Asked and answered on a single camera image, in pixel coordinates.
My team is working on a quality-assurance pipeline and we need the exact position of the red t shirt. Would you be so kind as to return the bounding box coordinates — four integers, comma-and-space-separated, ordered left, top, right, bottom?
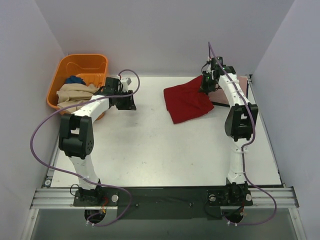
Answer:
163, 75, 214, 124

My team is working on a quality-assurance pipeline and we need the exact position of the beige t shirt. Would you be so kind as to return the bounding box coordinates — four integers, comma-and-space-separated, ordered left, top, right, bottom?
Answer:
56, 83, 99, 109

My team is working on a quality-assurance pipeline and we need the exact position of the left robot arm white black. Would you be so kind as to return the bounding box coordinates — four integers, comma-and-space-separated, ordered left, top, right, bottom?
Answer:
58, 77, 137, 206

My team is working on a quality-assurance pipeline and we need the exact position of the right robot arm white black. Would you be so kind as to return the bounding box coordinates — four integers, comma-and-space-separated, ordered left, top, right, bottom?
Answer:
199, 56, 259, 205

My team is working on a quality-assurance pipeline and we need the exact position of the folded pink t shirt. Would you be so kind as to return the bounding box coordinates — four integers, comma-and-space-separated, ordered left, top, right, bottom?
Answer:
207, 75, 249, 106

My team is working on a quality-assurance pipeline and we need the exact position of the folded navy t shirt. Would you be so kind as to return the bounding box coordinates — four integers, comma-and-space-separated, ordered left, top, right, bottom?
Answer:
211, 77, 250, 107

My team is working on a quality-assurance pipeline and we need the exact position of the orange plastic basket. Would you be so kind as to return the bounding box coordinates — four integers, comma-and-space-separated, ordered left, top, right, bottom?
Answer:
46, 53, 108, 115

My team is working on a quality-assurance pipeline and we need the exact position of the blue t shirt in basket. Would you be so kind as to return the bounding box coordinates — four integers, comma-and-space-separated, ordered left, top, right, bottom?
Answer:
64, 75, 86, 85

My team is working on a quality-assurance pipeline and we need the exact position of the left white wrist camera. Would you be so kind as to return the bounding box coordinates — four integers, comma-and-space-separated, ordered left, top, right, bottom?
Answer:
120, 77, 132, 88

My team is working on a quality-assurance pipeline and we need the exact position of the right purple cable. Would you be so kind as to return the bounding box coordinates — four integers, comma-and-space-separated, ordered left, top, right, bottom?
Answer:
207, 41, 277, 226

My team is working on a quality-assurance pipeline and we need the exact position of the purple cable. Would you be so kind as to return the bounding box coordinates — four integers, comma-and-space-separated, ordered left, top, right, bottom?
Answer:
207, 41, 277, 226
29, 68, 141, 227

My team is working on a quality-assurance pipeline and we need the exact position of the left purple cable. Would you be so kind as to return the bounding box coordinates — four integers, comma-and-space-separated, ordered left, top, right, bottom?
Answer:
29, 68, 141, 227

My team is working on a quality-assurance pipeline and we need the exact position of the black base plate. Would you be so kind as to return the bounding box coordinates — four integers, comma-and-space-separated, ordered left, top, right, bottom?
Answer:
73, 185, 253, 223

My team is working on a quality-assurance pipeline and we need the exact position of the aluminium rail frame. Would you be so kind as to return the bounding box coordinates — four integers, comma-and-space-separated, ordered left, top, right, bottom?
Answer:
32, 120, 298, 209

